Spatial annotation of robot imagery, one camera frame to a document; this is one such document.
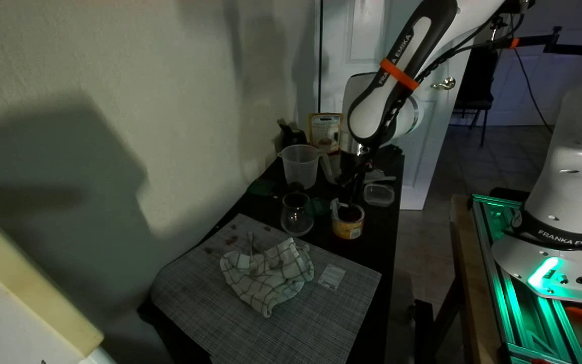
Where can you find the green-lit metal frame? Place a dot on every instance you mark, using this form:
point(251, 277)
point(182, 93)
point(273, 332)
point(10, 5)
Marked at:
point(527, 324)

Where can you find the beige wooden board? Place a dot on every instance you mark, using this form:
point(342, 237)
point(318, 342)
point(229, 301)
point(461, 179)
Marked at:
point(30, 290)

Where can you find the small clear plastic container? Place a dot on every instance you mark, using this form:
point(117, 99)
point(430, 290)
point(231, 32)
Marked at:
point(379, 194)

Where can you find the black boom bar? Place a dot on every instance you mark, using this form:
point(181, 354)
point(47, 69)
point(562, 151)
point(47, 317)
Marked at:
point(575, 47)

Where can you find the black table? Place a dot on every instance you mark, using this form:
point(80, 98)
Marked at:
point(379, 244)

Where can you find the white door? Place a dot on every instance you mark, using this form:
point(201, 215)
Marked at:
point(353, 41)

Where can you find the white panel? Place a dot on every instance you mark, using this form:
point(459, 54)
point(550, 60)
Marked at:
point(1, 324)

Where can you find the clear plastic jug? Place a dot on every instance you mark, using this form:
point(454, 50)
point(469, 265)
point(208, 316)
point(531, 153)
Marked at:
point(299, 166)

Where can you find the small white packet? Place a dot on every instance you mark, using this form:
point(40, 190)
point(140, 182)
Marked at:
point(333, 277)

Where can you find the dark object by wall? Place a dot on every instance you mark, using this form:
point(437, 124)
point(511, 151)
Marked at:
point(290, 132)

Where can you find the clear glass tumbler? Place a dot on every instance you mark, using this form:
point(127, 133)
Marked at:
point(297, 215)

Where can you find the white checked dish cloth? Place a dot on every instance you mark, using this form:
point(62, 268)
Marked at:
point(268, 275)

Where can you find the brown wooden plank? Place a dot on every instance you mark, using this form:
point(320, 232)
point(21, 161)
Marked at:
point(474, 290)

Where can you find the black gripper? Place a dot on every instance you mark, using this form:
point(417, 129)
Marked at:
point(380, 161)

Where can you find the grey woven placemat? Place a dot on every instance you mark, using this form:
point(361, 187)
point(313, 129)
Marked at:
point(303, 320)

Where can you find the dark green round lid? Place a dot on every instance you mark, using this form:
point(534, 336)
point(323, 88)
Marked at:
point(320, 204)
point(260, 188)

